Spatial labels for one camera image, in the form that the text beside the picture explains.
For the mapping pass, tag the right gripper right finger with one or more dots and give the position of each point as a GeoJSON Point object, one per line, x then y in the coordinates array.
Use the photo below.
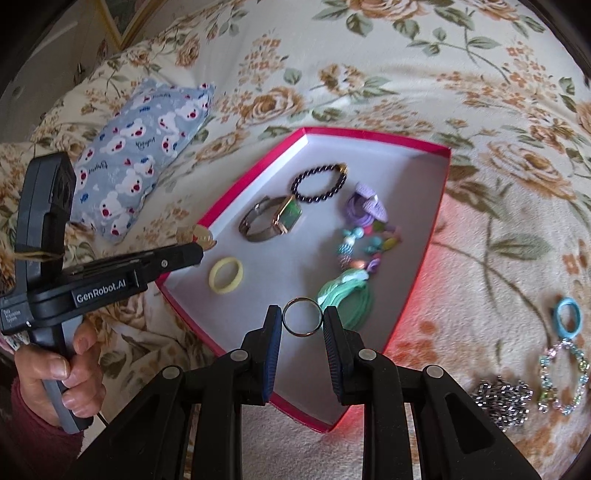
{"type": "Point", "coordinates": [406, 410]}

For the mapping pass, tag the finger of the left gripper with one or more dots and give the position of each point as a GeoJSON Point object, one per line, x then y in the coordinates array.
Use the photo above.
{"type": "Point", "coordinates": [163, 260]}

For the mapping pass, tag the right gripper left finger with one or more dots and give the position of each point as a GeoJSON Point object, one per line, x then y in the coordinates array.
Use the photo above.
{"type": "Point", "coordinates": [188, 424]}

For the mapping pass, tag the yellow hair clip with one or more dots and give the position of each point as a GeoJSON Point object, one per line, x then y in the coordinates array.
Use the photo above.
{"type": "Point", "coordinates": [196, 234]}

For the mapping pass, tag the person's left hand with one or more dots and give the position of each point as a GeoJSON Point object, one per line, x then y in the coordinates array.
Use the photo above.
{"type": "Point", "coordinates": [81, 375]}

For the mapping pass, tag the blue bear print pillow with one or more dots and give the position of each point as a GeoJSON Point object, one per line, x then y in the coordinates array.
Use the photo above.
{"type": "Point", "coordinates": [118, 170]}

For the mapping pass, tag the red shallow box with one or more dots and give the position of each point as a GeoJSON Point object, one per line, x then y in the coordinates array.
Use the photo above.
{"type": "Point", "coordinates": [228, 293]}

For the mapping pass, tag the framed landscape painting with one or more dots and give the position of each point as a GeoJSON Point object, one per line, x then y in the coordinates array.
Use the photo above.
{"type": "Point", "coordinates": [125, 18]}

